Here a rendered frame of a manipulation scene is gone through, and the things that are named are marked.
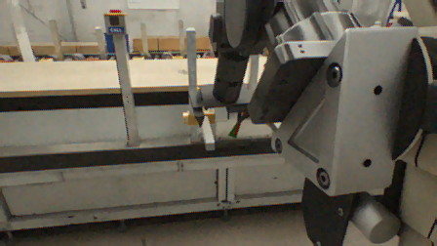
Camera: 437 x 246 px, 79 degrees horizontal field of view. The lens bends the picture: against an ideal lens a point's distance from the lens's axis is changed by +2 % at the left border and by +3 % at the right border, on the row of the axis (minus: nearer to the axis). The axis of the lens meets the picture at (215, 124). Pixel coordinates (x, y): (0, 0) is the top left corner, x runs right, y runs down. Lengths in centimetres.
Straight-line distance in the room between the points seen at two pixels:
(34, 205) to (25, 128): 49
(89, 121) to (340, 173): 130
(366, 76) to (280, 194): 159
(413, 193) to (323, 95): 22
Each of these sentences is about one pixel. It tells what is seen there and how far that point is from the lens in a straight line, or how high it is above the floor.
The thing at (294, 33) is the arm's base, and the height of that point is 122.
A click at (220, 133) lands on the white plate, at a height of 74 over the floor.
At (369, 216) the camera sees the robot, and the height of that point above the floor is 101.
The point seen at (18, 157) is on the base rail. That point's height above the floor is 69.
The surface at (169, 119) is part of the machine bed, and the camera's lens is 135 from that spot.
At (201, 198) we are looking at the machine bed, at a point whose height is 17.
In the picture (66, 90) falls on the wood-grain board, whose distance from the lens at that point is 137.
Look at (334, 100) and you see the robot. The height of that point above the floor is 119.
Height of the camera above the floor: 124
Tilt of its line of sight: 24 degrees down
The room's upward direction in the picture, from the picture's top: straight up
